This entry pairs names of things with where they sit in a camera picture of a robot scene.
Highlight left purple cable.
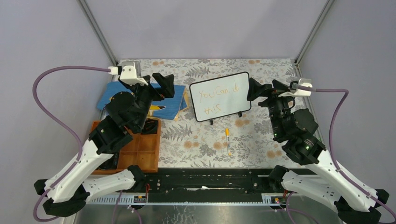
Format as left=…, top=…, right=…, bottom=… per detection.
left=32, top=65, right=112, bottom=223

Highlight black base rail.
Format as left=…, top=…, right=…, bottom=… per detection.
left=146, top=168, right=285, bottom=203

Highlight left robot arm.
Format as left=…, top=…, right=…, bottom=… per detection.
left=34, top=73, right=175, bottom=217

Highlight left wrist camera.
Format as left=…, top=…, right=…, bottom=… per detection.
left=108, top=61, right=148, bottom=86

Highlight blue pikachu cloth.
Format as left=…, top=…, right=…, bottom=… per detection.
left=97, top=81, right=189, bottom=121

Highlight white marker pen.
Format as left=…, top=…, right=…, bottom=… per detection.
left=225, top=128, right=231, bottom=156

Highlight black framed whiteboard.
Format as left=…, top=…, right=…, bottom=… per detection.
left=189, top=72, right=252, bottom=122

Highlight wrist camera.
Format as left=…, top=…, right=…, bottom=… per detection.
left=279, top=78, right=313, bottom=98
left=108, top=61, right=148, bottom=86

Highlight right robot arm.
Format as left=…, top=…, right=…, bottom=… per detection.
left=247, top=78, right=389, bottom=224

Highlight wooden compartment tray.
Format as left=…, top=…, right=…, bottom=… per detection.
left=92, top=119, right=161, bottom=175

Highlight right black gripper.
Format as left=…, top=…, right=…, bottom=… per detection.
left=246, top=77, right=296, bottom=139

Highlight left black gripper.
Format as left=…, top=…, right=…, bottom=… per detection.
left=124, top=73, right=174, bottom=131

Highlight black item in tray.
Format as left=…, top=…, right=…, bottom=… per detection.
left=141, top=119, right=158, bottom=135

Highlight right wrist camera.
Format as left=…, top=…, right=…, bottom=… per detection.
left=279, top=78, right=313, bottom=98

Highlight floral table mat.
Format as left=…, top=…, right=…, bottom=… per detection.
left=139, top=59, right=298, bottom=168

